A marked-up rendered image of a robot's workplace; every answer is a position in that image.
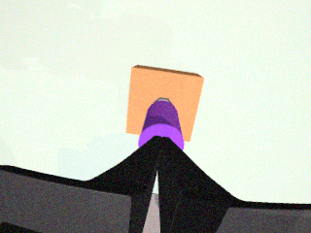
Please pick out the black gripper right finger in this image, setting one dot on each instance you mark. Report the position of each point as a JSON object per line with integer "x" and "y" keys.
{"x": 191, "y": 202}

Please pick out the orange block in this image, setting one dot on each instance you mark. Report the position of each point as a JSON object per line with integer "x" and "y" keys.
{"x": 149, "y": 83}

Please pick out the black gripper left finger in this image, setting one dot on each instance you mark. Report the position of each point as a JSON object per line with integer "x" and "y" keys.
{"x": 116, "y": 201}

